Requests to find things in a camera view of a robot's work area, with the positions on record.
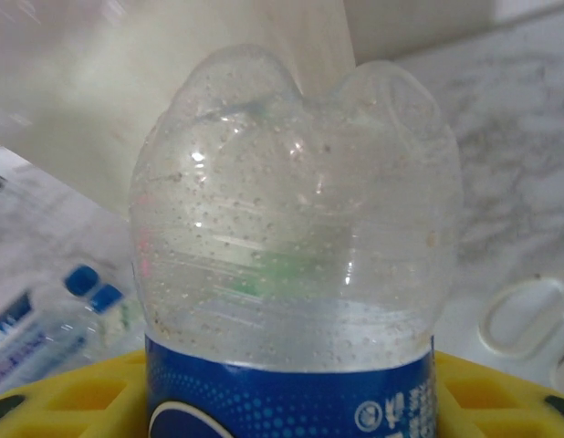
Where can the water bottle dark blue label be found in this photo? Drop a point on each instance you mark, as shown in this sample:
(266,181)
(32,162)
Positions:
(81,279)

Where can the clear bottle blue dotted label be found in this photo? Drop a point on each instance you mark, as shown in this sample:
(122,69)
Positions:
(286,228)

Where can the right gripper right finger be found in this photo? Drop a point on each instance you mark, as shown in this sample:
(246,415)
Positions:
(492,401)

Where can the water bottle light blue label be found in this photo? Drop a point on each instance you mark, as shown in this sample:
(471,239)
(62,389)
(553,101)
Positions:
(106,297)

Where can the white plastic bin with liner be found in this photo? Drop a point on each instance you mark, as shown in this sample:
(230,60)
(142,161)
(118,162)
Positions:
(104,91)

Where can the small clear bottle green label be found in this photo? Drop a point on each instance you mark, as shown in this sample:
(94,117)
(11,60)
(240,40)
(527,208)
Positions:
(122,317)

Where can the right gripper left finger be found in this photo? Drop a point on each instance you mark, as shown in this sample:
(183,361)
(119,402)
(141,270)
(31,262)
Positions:
(81,401)

